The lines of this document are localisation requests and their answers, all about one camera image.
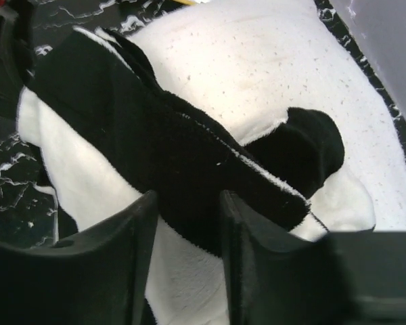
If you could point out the white pillow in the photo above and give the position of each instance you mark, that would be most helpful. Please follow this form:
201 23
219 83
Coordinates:
246 62

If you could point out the black white striped pillowcase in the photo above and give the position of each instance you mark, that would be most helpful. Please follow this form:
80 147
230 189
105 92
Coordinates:
106 133

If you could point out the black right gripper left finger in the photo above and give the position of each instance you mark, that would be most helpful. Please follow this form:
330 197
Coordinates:
97 276

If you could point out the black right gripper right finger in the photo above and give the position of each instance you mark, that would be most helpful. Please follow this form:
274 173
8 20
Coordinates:
273 277

